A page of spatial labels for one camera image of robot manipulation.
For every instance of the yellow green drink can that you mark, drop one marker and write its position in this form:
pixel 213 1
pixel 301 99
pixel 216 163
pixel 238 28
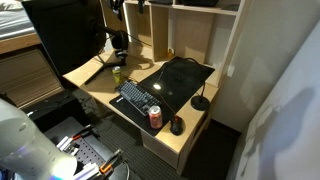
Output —
pixel 116 76

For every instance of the wooden cubby shelf hutch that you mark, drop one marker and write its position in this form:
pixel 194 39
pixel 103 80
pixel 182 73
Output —
pixel 193 33

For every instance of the white metal bracket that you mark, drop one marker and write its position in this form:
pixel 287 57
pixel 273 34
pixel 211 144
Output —
pixel 86 171
pixel 66 145

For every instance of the black perforated robot platform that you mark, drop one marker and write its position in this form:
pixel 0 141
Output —
pixel 90 153

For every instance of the wooden bed frame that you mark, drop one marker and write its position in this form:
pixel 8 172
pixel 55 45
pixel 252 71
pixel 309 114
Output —
pixel 26 76

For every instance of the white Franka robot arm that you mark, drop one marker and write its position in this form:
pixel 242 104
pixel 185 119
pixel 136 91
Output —
pixel 30 150

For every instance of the light wooden desk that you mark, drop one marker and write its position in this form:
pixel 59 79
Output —
pixel 180 133

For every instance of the black over-ear headphones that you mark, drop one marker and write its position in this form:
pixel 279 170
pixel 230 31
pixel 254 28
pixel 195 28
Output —
pixel 120 40

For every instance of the black desk mat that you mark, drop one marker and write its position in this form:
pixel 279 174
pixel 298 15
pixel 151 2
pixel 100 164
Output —
pixel 185 81

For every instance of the black orange clamp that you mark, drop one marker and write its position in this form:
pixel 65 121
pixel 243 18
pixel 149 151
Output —
pixel 110 163
pixel 81 133

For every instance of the black computer mouse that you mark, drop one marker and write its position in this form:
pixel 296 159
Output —
pixel 176 126

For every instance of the grey bed mattress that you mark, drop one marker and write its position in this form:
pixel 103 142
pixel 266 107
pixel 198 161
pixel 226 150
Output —
pixel 10 20

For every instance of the red soda can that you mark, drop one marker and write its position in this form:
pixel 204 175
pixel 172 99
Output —
pixel 155 118

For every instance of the black curved monitor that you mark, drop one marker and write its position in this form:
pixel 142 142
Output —
pixel 63 36

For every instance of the white wall outlet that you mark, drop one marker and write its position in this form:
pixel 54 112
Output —
pixel 230 70

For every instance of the dark grey mechanical keyboard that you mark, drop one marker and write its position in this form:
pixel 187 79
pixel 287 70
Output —
pixel 138 97

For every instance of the black low cabinet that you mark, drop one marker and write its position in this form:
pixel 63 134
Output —
pixel 53 110

